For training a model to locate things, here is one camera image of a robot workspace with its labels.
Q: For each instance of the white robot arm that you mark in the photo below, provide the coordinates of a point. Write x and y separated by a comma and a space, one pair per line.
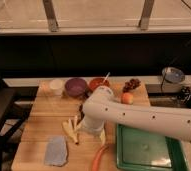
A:
170, 122

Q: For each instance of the small dark object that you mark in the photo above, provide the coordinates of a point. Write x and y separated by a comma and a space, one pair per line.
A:
86, 95

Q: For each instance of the orange bowl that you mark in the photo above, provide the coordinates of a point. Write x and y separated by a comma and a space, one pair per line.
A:
98, 81

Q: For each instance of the white spoon in bowl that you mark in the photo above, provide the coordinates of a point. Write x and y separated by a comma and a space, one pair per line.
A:
106, 77

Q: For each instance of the green plastic tray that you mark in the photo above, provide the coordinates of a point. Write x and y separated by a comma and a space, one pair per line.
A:
138, 150

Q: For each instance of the dark red grapes bunch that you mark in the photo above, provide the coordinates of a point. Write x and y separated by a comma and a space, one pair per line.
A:
131, 85

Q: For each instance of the purple bowl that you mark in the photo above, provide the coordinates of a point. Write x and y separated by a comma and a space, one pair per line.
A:
75, 87

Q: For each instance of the red yellow apple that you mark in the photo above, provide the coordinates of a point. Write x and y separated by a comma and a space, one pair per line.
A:
127, 98

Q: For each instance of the grey metal bowl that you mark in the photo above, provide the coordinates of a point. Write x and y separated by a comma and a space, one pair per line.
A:
173, 75

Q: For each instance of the grey blue cloth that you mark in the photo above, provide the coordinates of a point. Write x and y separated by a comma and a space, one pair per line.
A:
56, 151

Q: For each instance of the white paper cup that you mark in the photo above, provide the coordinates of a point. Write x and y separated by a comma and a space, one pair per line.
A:
57, 86

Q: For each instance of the cream banana peel toy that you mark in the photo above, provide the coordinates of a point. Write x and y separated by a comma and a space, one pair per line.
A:
71, 127

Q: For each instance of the dark chair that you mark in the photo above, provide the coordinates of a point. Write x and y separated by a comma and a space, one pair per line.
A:
9, 110

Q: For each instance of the black handled knife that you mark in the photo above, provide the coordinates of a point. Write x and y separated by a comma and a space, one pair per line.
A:
81, 111

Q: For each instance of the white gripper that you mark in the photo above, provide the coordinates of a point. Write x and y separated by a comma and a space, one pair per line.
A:
93, 128

